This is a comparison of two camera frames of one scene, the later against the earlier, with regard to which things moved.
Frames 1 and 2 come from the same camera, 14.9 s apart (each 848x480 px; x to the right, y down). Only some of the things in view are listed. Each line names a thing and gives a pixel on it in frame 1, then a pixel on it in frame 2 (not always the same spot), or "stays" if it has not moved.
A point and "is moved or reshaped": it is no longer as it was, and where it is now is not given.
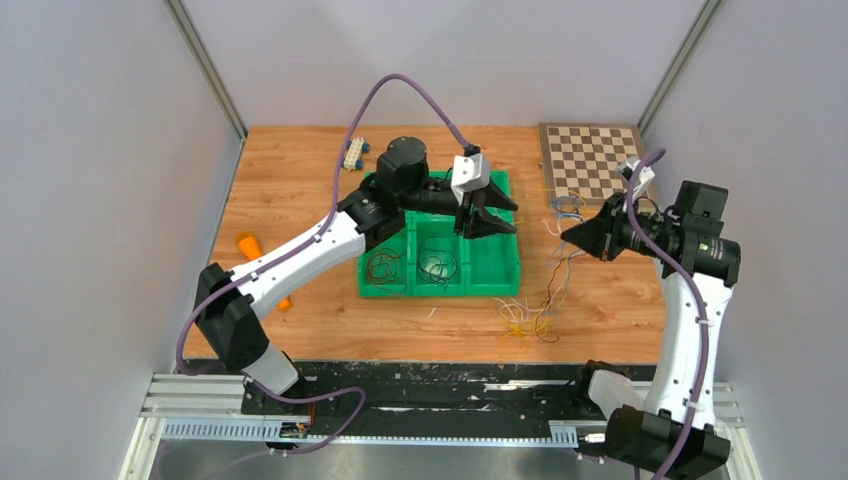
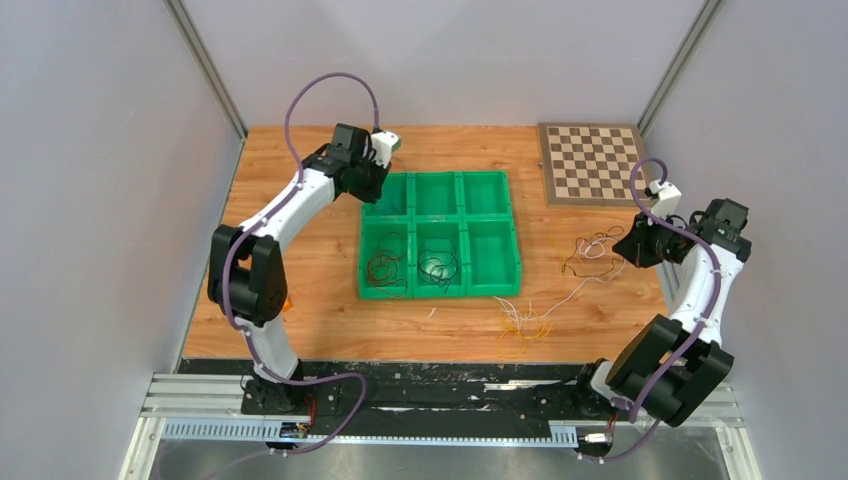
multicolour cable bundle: (518, 318) is moved or reshaped
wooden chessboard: (581, 159) stays
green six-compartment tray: (427, 258) stays
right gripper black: (592, 237) → (635, 242)
